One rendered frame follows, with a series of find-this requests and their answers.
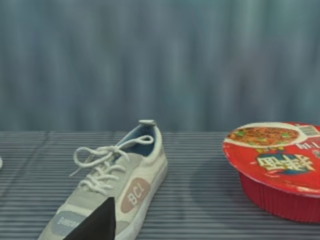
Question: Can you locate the grey white sneaker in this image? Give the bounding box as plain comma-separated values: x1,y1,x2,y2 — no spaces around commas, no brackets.
37,119,168,240

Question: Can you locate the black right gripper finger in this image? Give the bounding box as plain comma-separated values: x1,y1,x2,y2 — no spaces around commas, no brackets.
63,196,117,240

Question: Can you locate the red instant noodle bowl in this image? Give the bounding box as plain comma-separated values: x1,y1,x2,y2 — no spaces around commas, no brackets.
222,120,320,224

